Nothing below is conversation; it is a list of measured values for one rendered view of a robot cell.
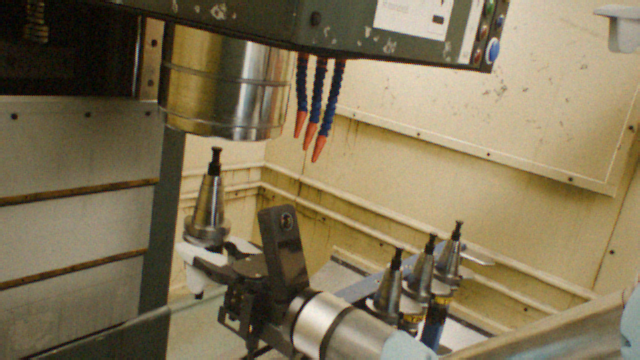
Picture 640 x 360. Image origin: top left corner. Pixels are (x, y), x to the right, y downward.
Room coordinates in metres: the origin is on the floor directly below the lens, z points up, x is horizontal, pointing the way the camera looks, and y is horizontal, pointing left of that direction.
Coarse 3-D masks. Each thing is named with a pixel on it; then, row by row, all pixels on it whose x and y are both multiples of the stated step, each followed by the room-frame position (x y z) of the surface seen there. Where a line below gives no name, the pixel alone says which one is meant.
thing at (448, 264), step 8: (448, 240) 0.95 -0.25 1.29; (448, 248) 0.94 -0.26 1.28; (456, 248) 0.94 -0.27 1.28; (440, 256) 0.95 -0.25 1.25; (448, 256) 0.93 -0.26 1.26; (456, 256) 0.93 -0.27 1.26; (440, 264) 0.94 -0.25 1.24; (448, 264) 0.93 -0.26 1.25; (456, 264) 0.93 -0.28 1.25; (440, 272) 0.93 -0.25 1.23; (448, 272) 0.93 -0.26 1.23; (456, 272) 0.93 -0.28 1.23
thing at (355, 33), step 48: (96, 0) 0.63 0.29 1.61; (144, 0) 0.57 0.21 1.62; (192, 0) 0.53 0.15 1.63; (240, 0) 0.49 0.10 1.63; (288, 0) 0.46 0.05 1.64; (336, 0) 0.49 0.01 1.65; (288, 48) 0.46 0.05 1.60; (336, 48) 0.50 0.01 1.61; (384, 48) 0.57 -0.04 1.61; (432, 48) 0.65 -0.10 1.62
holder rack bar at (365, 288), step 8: (440, 248) 1.06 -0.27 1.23; (464, 248) 1.11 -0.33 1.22; (416, 256) 0.99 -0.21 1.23; (408, 264) 0.95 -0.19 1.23; (384, 272) 0.89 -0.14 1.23; (408, 272) 0.91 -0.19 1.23; (360, 280) 0.84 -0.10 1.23; (368, 280) 0.84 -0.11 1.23; (376, 280) 0.85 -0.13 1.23; (344, 288) 0.80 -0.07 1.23; (352, 288) 0.80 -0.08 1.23; (360, 288) 0.81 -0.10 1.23; (368, 288) 0.82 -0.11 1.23; (376, 288) 0.82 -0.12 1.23; (344, 296) 0.77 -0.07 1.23; (352, 296) 0.78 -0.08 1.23; (360, 296) 0.78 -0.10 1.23; (368, 296) 0.79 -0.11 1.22; (352, 304) 0.76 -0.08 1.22; (360, 304) 0.78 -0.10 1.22
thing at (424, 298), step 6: (402, 282) 0.86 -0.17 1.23; (402, 288) 0.85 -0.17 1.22; (408, 288) 0.85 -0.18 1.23; (432, 288) 0.87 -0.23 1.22; (408, 294) 0.84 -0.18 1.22; (414, 294) 0.83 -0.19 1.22; (420, 294) 0.83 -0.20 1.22; (426, 294) 0.84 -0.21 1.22; (432, 294) 0.85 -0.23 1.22; (420, 300) 0.83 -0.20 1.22; (426, 300) 0.83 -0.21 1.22; (432, 300) 0.86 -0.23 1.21; (426, 306) 0.83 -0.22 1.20
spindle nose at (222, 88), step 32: (192, 32) 0.60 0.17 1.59; (160, 64) 0.64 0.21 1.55; (192, 64) 0.60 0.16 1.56; (224, 64) 0.59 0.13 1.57; (256, 64) 0.61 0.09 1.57; (288, 64) 0.65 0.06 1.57; (160, 96) 0.63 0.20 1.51; (192, 96) 0.60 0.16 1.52; (224, 96) 0.60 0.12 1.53; (256, 96) 0.61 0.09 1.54; (288, 96) 0.67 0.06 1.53; (192, 128) 0.60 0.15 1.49; (224, 128) 0.60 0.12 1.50; (256, 128) 0.62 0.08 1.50
